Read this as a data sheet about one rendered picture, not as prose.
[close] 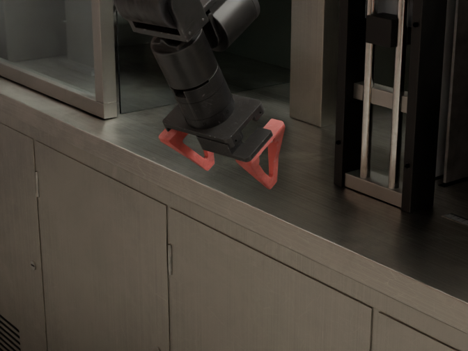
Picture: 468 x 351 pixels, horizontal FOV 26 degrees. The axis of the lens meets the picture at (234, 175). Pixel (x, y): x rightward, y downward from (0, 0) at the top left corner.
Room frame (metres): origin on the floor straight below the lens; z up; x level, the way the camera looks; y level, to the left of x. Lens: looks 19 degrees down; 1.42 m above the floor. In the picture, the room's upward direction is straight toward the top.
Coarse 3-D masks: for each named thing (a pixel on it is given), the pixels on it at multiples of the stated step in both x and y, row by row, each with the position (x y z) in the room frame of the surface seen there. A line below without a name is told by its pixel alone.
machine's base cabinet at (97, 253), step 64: (0, 128) 2.12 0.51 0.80; (0, 192) 2.14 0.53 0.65; (64, 192) 1.90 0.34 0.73; (128, 192) 1.70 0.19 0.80; (0, 256) 2.17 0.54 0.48; (64, 256) 1.91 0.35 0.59; (128, 256) 1.71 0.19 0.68; (192, 256) 1.55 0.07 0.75; (256, 256) 1.41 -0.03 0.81; (0, 320) 2.19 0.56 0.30; (64, 320) 1.93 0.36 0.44; (128, 320) 1.72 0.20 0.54; (192, 320) 1.55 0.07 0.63; (256, 320) 1.41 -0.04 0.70; (320, 320) 1.30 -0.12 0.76; (384, 320) 1.20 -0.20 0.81
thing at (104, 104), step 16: (96, 0) 1.85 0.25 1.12; (112, 0) 1.86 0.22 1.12; (96, 16) 1.85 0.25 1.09; (112, 16) 1.86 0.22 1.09; (96, 32) 1.85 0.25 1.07; (112, 32) 1.85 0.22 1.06; (96, 48) 1.85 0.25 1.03; (112, 48) 1.85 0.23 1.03; (0, 64) 2.19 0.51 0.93; (96, 64) 1.85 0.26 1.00; (112, 64) 1.85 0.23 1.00; (16, 80) 2.13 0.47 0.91; (32, 80) 2.07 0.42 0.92; (48, 80) 2.03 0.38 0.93; (96, 80) 1.86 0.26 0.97; (112, 80) 1.85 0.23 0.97; (64, 96) 1.96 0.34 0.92; (80, 96) 1.91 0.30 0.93; (96, 96) 1.86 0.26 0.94; (112, 96) 1.85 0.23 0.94; (96, 112) 1.86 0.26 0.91; (112, 112) 1.85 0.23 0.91
